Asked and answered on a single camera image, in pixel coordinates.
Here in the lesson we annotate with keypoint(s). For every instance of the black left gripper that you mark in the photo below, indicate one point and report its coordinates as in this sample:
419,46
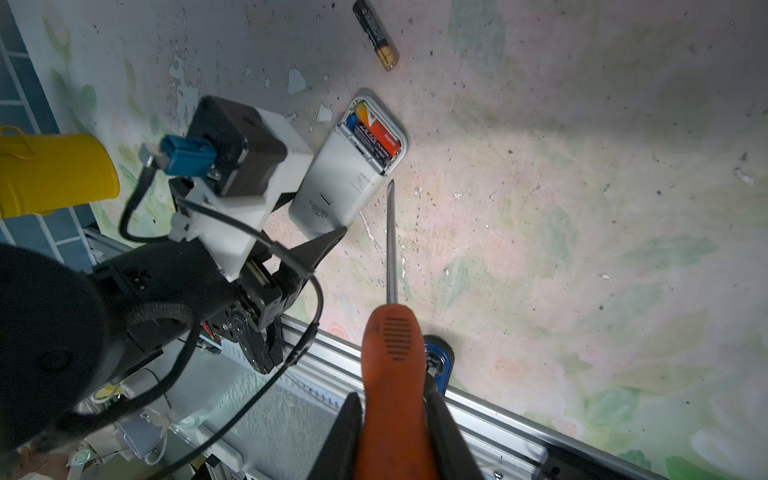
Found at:
159,291

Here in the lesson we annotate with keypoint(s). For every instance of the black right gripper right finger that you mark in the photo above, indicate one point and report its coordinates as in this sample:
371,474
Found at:
453,458

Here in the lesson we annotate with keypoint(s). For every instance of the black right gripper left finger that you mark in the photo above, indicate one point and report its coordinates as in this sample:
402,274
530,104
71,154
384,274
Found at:
338,454

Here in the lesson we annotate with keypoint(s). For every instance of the orange handled screwdriver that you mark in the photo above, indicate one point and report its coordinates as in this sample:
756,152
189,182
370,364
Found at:
394,442

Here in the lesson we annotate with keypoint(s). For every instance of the small white remote control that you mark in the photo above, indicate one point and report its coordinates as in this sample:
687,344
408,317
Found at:
343,176

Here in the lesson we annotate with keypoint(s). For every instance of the red orange AAA battery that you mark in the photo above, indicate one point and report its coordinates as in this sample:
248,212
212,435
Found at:
381,135

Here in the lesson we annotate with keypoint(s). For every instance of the black gold AA battery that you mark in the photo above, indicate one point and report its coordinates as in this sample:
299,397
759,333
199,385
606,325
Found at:
375,32

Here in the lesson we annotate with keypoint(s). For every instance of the blue black AAA battery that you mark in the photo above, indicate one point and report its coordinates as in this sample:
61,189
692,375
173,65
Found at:
370,142

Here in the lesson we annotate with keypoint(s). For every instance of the yellow pen cup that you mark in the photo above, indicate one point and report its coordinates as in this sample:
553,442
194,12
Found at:
43,173

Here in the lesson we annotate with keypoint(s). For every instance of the aluminium front rail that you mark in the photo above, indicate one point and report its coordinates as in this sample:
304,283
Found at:
490,433

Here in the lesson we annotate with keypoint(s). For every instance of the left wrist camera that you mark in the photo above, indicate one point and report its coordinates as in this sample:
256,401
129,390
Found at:
235,165

